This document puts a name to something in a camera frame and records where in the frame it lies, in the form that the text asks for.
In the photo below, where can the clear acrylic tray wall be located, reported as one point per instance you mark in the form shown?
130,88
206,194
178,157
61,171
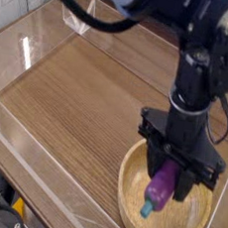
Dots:
48,189

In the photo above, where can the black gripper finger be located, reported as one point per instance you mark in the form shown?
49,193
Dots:
155,157
184,185

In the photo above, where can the yellow black device base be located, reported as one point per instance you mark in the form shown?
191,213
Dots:
12,213

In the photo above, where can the brown wooden bowl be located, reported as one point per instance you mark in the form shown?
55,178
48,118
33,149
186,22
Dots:
133,177

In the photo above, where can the purple toy eggplant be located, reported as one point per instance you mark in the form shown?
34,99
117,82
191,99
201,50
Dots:
160,188

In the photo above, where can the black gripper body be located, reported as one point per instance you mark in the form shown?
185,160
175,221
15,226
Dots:
189,151

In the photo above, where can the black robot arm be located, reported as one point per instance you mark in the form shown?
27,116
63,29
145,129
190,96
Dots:
202,71

